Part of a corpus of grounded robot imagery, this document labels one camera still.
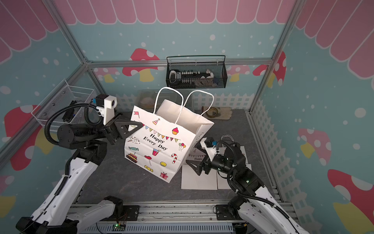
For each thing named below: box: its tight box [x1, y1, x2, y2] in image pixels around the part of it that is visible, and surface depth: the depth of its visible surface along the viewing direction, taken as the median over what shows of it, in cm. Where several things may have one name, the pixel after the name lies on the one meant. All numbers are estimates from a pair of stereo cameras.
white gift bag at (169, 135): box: [124, 87, 215, 184], surface depth 50 cm
